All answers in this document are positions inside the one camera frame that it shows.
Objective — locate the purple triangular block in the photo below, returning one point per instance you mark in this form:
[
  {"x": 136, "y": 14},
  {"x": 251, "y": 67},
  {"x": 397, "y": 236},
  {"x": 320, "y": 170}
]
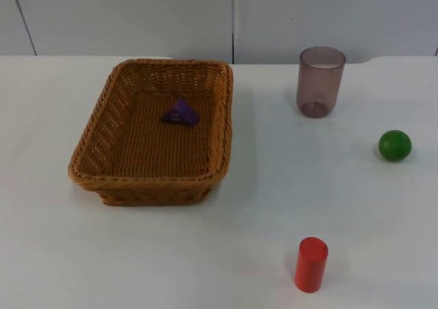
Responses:
[{"x": 181, "y": 114}]

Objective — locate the pale brown wicker basket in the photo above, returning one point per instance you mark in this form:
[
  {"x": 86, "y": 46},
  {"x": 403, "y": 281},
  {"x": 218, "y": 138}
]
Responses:
[{"x": 143, "y": 151}]

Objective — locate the red cylinder block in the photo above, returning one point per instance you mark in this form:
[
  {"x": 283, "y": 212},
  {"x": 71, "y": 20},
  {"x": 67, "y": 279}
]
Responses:
[{"x": 310, "y": 264}]

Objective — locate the clear cup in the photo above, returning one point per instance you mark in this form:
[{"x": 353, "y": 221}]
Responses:
[{"x": 320, "y": 83}]

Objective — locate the green ball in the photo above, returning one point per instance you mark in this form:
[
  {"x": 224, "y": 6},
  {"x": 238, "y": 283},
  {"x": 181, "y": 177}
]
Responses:
[{"x": 394, "y": 145}]

